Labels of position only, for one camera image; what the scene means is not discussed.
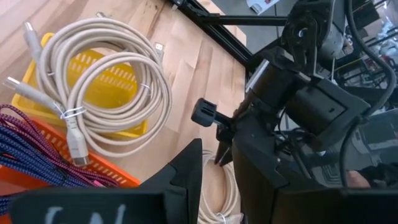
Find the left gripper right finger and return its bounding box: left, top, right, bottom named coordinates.
left=232, top=142, right=290, bottom=224

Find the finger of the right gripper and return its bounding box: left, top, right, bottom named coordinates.
left=213, top=124, right=234, bottom=167
left=190, top=97, right=233, bottom=128

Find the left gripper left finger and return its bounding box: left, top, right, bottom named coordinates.
left=136, top=138, right=203, bottom=224

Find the beige usb cable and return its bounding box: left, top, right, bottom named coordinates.
left=197, top=149, right=245, bottom=224
left=23, top=11, right=174, bottom=159
left=2, top=51, right=162, bottom=167

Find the blue braided cable coil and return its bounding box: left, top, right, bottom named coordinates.
left=0, top=124, right=103, bottom=215

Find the orange plastic basket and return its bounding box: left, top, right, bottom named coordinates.
left=0, top=117, right=141, bottom=224

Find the yellow plastic basket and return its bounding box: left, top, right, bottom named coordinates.
left=11, top=32, right=149, bottom=139

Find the white paper sheet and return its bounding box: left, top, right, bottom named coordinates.
left=246, top=0, right=280, bottom=16

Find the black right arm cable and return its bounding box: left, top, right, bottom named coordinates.
left=338, top=0, right=398, bottom=189

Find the black table frame bar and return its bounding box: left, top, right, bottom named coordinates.
left=167, top=0, right=289, bottom=74

